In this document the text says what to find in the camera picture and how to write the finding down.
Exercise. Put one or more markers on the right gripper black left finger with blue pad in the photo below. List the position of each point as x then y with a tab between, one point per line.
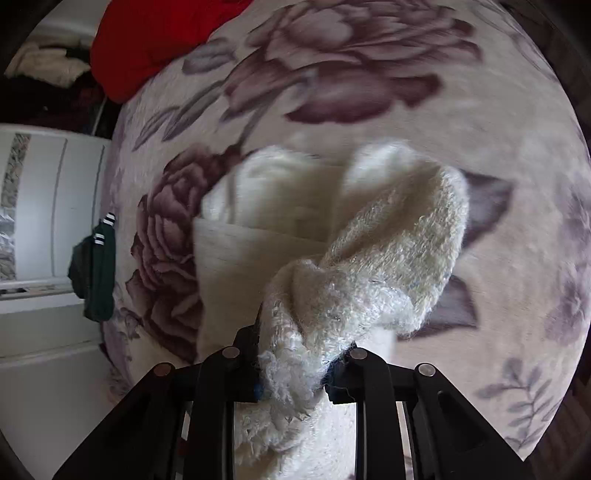
175	422

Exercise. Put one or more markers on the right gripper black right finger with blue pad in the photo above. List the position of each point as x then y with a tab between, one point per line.
448	437

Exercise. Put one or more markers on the white fluffy garment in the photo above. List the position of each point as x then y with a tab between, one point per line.
322	254

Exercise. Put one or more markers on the pile of pale clothes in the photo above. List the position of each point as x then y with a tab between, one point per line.
49	65

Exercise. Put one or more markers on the dark green striped garment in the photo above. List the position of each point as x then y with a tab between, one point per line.
92	270

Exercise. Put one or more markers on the white cabinet with patterned strip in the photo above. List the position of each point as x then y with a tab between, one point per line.
50	201

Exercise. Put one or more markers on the floral fleece blanket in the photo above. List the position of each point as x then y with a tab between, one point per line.
458	82

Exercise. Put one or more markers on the red garment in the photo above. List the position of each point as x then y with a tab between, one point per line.
136	39

